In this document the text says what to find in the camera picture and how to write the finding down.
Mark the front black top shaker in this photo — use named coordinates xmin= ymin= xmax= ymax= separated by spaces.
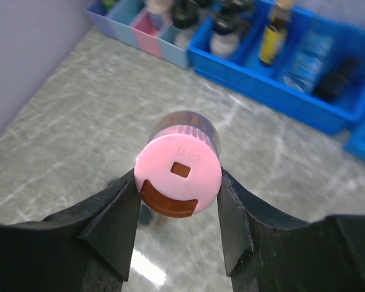
xmin=210 ymin=12 xmax=246 ymax=59

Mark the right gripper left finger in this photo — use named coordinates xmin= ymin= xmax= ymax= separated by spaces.
xmin=0 ymin=172 xmax=141 ymax=291

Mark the purple storage bin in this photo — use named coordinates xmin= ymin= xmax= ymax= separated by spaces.
xmin=85 ymin=0 xmax=117 ymax=39

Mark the left glass oil bottle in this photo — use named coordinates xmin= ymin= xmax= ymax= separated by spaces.
xmin=282 ymin=19 xmax=334 ymax=93

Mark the large blue triple bin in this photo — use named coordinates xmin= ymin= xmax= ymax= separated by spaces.
xmin=343 ymin=115 xmax=365 ymax=166

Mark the rear black top shaker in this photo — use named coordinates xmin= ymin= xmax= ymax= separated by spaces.
xmin=221 ymin=0 xmax=255 ymax=13

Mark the rear cork bottle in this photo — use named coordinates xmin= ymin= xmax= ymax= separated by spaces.
xmin=274 ymin=0 xmax=294 ymax=10

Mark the blue divided crate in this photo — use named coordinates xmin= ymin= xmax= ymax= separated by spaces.
xmin=189 ymin=1 xmax=365 ymax=135

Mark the front cork yellow bottle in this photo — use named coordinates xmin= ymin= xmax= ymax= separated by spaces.
xmin=259 ymin=4 xmax=291 ymax=66

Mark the pale blue storage bin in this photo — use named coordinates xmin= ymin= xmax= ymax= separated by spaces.
xmin=158 ymin=24 xmax=192 ymax=69

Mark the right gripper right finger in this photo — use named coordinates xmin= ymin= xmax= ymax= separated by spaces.
xmin=217 ymin=172 xmax=365 ymax=291

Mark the front black pourer jar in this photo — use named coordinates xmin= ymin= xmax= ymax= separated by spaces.
xmin=171 ymin=1 xmax=199 ymax=50

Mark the black shaker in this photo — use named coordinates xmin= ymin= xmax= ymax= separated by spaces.
xmin=221 ymin=0 xmax=255 ymax=13
xmin=210 ymin=12 xmax=246 ymax=59

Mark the pink lid spice jar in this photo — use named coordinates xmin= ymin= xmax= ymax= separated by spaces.
xmin=134 ymin=110 xmax=222 ymax=218

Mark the light blue storage bin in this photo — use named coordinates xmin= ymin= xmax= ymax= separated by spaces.
xmin=106 ymin=0 xmax=144 ymax=49

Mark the pink storage bin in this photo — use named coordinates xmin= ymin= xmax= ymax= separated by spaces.
xmin=130 ymin=10 xmax=162 ymax=58

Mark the right dark oil bottle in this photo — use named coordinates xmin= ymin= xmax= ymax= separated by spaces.
xmin=313 ymin=57 xmax=362 ymax=103

